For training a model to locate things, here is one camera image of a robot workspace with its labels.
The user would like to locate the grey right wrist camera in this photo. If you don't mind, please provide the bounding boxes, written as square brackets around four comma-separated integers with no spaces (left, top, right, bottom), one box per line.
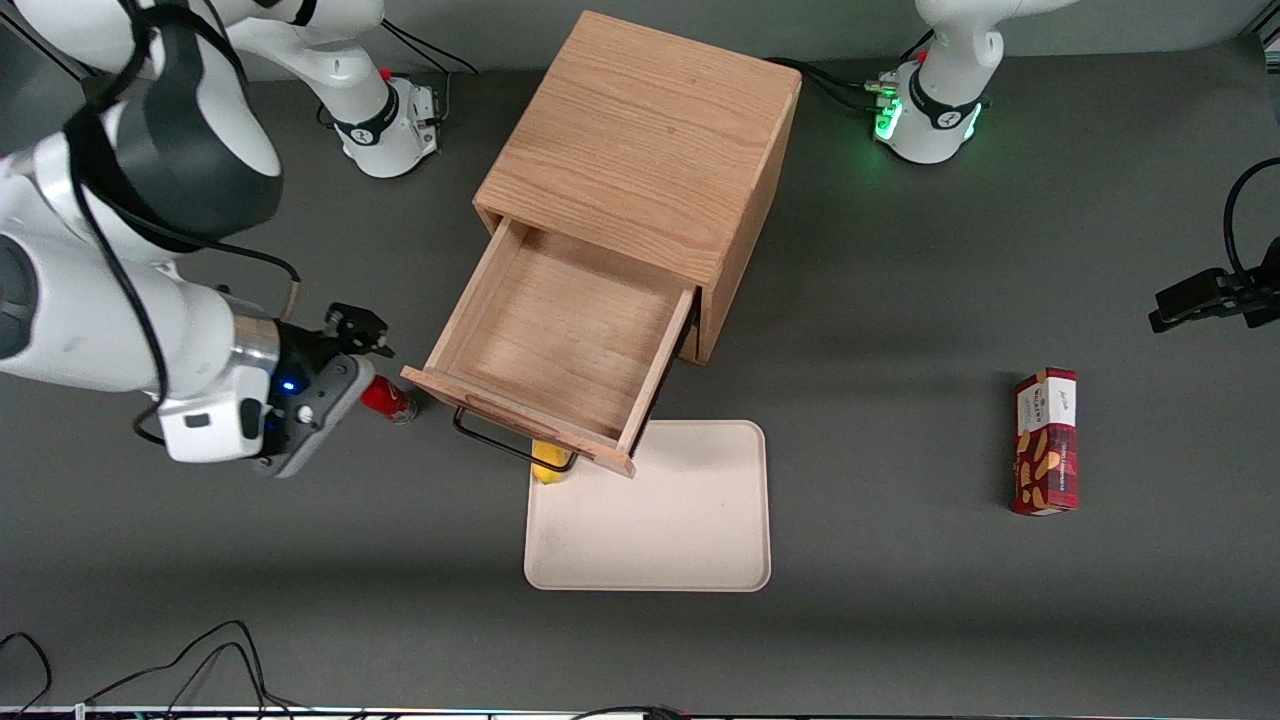
[252,353,377,479]

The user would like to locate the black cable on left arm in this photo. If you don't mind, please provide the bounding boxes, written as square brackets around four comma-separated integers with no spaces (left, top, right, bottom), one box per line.
[1224,158,1280,283]

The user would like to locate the red snack box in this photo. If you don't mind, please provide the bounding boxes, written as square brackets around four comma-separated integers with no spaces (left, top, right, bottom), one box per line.
[1010,367,1081,517]

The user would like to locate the yellow lemon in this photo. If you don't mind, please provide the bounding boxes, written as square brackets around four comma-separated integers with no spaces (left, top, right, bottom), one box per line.
[530,440,576,485]

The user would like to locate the wooden drawer cabinet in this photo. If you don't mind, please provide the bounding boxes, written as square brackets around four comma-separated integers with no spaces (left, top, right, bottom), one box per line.
[473,10,804,366]

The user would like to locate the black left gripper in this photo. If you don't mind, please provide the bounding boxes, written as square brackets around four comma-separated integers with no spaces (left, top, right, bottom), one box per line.
[1148,235,1280,334]

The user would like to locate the black metal drawer handle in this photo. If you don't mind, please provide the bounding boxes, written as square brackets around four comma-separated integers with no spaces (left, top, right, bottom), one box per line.
[453,405,581,473]

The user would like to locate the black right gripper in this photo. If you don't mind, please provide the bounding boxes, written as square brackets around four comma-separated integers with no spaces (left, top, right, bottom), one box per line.
[262,303,394,441]

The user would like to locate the beige plastic tray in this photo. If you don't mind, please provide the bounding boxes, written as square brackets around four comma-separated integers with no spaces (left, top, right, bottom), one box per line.
[523,419,773,593]

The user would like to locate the wooden drawer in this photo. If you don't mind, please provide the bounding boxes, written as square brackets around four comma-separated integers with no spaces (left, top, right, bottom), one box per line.
[400,215,698,479]

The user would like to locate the black cable at arm base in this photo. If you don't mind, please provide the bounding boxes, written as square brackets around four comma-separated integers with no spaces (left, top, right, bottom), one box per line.
[800,68,881,113]
[765,57,883,101]
[383,18,481,76]

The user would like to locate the red bottle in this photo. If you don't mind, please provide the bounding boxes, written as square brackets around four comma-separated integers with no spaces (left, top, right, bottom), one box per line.
[358,375,419,426]

